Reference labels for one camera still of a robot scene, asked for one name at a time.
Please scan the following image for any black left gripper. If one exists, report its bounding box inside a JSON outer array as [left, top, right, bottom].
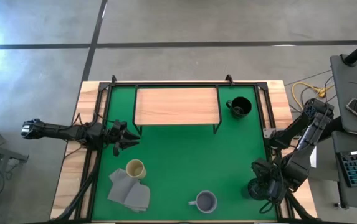
[[105, 119, 142, 156]]

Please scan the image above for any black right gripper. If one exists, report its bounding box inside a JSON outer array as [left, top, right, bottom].
[[247, 159, 287, 202]]

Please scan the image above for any cream yellow cup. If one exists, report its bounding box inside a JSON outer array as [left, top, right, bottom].
[[125, 159, 147, 180]]

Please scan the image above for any grey folded cloth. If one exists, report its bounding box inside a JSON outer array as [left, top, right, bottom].
[[107, 168, 151, 213]]

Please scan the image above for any green table mat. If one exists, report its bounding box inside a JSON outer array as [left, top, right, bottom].
[[91, 84, 278, 222]]

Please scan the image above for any grey faceted mug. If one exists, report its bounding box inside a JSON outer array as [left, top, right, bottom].
[[188, 190, 218, 214]]

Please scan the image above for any black glossy mug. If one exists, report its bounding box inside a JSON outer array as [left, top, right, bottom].
[[226, 96, 253, 120]]

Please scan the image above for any grey side desk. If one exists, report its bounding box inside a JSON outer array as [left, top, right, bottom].
[[330, 54, 357, 138]]

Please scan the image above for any wooden shelf black metal frame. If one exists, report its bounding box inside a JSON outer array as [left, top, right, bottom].
[[131, 83, 223, 136]]

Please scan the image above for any yellow cable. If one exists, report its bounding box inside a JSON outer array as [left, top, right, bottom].
[[291, 81, 335, 110]]

